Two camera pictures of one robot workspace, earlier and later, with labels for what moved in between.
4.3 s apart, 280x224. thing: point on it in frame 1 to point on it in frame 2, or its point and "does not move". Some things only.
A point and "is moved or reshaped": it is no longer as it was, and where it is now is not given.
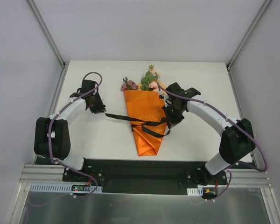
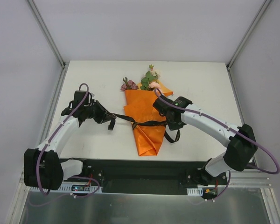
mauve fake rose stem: x=129 y=85 does not move
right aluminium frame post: x=245 y=39 does not move
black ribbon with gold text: x=157 y=127 is moved or reshaped
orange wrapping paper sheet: x=148 y=105 does not move
